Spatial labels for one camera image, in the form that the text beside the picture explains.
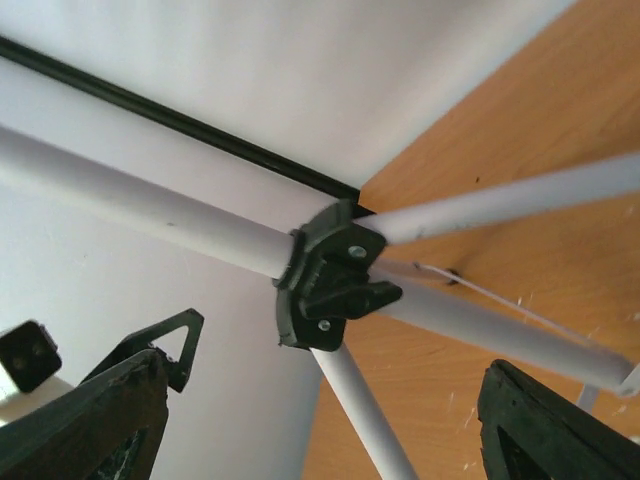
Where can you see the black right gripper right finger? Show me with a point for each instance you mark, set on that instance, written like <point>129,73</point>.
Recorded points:
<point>528,431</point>

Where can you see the black frame post left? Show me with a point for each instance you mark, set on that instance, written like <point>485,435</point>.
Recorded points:
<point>174,120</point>

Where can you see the white tripod music stand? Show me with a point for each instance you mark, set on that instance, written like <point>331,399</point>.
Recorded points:
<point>321,271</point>

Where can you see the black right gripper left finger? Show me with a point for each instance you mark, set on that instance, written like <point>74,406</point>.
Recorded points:
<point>109,427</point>

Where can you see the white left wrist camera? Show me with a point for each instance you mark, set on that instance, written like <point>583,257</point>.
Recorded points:
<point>30,364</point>

